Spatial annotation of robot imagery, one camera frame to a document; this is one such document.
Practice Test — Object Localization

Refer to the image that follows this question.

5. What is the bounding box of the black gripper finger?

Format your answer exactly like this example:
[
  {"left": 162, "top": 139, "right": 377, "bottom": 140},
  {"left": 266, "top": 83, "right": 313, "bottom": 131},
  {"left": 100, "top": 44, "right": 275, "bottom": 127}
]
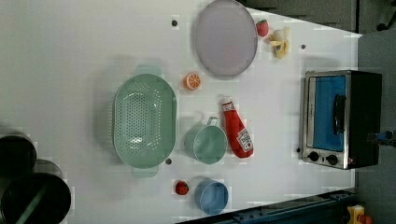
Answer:
[{"left": 367, "top": 131, "right": 396, "bottom": 145}]

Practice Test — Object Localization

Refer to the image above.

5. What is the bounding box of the silver black toaster oven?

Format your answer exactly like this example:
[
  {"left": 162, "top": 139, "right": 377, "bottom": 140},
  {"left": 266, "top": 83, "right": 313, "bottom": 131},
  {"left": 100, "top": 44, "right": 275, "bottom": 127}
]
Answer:
[{"left": 302, "top": 70, "right": 382, "bottom": 170}]

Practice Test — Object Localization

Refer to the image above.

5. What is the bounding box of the peeled banana plush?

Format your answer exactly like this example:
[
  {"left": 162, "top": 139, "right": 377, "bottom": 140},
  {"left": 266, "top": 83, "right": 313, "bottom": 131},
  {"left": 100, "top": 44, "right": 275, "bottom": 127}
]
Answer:
[{"left": 269, "top": 27, "right": 290, "bottom": 59}]

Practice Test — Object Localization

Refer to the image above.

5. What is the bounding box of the red plush ketchup bottle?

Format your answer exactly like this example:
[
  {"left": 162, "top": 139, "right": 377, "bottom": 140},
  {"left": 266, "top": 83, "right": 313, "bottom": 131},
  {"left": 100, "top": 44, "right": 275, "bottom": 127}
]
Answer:
[{"left": 221, "top": 96, "right": 253, "bottom": 159}]

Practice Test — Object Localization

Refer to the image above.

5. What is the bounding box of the red strawberry plush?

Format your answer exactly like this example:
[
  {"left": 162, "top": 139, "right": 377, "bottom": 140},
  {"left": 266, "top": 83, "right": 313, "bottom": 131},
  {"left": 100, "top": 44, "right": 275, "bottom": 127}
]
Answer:
[{"left": 256, "top": 20, "right": 269, "bottom": 37}]

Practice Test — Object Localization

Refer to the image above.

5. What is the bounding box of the blue cup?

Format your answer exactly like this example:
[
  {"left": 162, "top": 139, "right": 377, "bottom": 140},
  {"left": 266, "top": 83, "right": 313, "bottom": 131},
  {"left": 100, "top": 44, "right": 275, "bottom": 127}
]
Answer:
[{"left": 194, "top": 179, "right": 229, "bottom": 216}]

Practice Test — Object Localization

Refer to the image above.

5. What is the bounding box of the lilac round plate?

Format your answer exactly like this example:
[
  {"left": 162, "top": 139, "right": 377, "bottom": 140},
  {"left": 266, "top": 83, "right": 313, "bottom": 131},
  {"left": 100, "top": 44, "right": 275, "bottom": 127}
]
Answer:
[{"left": 194, "top": 0, "right": 258, "bottom": 76}]

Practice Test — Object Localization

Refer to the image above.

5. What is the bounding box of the orange slice toy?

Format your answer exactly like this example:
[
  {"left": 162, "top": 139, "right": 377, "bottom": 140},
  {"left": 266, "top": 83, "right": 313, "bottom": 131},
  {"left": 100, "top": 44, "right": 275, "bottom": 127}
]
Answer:
[{"left": 184, "top": 74, "right": 201, "bottom": 91}]

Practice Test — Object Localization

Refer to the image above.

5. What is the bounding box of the red strawberry toy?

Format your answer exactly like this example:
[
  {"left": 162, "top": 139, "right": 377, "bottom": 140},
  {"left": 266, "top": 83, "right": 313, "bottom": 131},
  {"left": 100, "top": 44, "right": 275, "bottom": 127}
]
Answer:
[{"left": 175, "top": 181, "right": 189, "bottom": 195}]

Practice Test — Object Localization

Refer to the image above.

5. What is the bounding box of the green perforated colander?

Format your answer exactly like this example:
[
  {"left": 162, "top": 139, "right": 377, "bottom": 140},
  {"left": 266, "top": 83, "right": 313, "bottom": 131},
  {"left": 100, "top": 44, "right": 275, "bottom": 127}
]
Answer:
[{"left": 112, "top": 64, "right": 177, "bottom": 178}]

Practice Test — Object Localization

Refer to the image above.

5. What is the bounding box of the blue metal frame rail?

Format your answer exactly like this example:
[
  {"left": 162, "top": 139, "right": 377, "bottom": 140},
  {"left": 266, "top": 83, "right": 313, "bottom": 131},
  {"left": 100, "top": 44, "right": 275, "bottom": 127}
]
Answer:
[{"left": 178, "top": 190, "right": 357, "bottom": 224}]

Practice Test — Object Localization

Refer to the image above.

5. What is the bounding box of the green mug with handle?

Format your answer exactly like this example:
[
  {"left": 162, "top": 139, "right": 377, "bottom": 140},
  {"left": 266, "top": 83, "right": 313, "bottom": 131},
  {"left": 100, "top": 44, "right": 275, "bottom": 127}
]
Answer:
[{"left": 184, "top": 117, "right": 228, "bottom": 164}]

